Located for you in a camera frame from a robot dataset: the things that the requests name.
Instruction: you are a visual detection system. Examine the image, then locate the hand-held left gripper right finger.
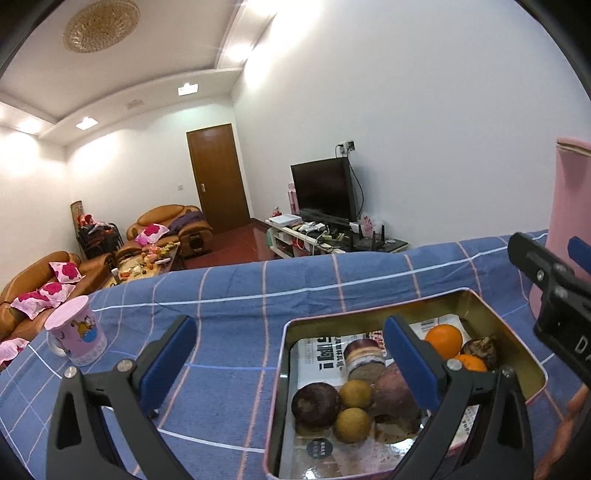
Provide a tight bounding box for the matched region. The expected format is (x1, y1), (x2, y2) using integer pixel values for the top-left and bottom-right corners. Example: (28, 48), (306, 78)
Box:
(384, 315), (536, 480)

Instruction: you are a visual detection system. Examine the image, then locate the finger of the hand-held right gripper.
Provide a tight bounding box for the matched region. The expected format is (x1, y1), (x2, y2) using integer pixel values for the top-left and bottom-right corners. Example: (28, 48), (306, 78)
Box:
(569, 236), (591, 278)
(508, 232), (575, 301)

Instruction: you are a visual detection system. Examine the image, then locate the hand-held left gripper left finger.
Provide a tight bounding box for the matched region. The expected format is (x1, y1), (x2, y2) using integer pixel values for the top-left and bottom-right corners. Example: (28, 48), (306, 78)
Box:
(45, 315), (198, 480)

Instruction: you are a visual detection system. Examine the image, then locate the reddish purple fruit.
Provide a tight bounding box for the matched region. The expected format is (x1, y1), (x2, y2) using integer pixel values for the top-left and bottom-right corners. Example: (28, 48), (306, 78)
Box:
(372, 362), (423, 423)

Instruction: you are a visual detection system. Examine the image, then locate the orange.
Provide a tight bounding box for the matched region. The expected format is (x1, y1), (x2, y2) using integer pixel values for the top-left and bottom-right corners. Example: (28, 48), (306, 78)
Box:
(455, 354), (489, 373)
(424, 324), (464, 361)

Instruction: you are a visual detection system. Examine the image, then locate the cut purple fruit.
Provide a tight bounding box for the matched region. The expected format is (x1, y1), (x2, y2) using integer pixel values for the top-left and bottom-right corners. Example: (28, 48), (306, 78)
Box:
(343, 339), (386, 383)

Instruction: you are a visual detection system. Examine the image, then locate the small yellow-brown round fruit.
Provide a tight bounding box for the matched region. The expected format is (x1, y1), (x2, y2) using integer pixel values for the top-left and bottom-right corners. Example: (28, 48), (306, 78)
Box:
(333, 408), (372, 443)
(339, 379), (374, 410)

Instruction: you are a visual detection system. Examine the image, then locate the pink tin box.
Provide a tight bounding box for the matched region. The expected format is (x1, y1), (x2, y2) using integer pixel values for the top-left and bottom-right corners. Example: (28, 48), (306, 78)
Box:
(264, 287), (549, 478)

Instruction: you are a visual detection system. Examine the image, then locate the dark mangosteen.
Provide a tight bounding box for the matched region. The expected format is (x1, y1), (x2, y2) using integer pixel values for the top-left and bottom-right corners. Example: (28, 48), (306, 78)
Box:
(291, 383), (343, 430)
(463, 336), (499, 370)

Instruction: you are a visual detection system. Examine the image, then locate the person's right hand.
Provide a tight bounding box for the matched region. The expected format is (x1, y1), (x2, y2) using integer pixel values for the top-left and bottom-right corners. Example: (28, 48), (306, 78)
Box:
(536, 387), (591, 480)

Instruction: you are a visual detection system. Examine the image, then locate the pink tin lid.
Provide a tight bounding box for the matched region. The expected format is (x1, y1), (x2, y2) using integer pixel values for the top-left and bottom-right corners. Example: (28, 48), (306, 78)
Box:
(529, 136), (591, 324)

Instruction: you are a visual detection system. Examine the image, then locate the blue checked tablecloth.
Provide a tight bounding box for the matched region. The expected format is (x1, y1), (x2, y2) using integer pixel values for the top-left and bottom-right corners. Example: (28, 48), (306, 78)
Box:
(0, 231), (591, 480)

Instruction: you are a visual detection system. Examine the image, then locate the pink mug with lid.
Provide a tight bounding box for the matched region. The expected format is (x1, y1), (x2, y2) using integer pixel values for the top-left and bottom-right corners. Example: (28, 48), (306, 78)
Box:
(44, 295), (108, 367)

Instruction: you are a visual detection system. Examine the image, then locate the newspaper lining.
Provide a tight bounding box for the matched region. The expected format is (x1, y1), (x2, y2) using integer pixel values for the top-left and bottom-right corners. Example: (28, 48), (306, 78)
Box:
(277, 314), (481, 476)

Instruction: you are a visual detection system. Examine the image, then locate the wooden coffee table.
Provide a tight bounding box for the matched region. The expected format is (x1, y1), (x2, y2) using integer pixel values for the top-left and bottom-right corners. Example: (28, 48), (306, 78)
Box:
(111, 242), (182, 284)

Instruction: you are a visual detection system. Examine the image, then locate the pile of assorted snacks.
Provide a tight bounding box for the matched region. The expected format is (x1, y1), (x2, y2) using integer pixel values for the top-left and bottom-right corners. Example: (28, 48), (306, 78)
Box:
(117, 244), (178, 280)

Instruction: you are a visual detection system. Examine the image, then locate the pink flowered pillow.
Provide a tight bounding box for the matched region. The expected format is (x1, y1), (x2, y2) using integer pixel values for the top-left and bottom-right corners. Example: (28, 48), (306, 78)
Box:
(10, 292), (58, 319)
(135, 224), (169, 245)
(39, 282), (75, 305)
(49, 261), (84, 283)
(0, 338), (29, 363)

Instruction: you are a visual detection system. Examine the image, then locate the brown leather armchair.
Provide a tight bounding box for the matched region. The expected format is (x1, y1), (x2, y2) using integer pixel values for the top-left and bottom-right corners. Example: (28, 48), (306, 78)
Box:
(126, 204), (214, 259)

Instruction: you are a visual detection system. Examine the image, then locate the black router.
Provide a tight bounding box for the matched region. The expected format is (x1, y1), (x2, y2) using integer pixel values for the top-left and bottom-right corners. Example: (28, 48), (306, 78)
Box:
(348, 222), (389, 250)

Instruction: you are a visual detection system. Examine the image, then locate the purple blanket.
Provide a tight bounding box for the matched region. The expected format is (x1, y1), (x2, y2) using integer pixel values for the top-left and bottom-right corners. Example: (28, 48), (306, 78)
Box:
(168, 210), (204, 232)

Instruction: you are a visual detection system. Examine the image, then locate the black cluttered rack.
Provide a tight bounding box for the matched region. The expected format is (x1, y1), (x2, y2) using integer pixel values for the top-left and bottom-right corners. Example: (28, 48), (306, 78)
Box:
(76, 215), (122, 259)

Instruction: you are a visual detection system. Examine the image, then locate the long brown leather sofa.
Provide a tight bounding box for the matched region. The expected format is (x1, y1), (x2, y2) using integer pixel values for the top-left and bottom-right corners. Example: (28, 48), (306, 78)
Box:
(0, 251), (116, 344)

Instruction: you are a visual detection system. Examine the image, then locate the white TV stand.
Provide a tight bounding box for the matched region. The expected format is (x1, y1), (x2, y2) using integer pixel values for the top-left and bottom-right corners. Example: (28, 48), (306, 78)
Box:
(265, 217), (409, 261)

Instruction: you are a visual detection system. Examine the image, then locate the brown wooden door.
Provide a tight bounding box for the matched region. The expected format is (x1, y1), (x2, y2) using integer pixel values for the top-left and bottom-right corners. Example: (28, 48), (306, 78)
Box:
(186, 123), (251, 232)

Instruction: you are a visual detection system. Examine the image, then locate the black television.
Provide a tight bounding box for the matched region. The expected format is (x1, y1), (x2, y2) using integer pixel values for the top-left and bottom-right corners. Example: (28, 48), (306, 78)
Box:
(290, 158), (358, 227)

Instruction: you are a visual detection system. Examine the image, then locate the round gold ceiling lamp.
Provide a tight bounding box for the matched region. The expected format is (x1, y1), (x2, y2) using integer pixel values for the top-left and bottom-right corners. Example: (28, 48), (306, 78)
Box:
(63, 0), (140, 53)

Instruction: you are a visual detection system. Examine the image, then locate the black power cable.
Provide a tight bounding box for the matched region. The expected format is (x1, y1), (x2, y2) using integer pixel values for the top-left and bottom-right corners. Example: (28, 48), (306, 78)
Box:
(347, 154), (366, 223)

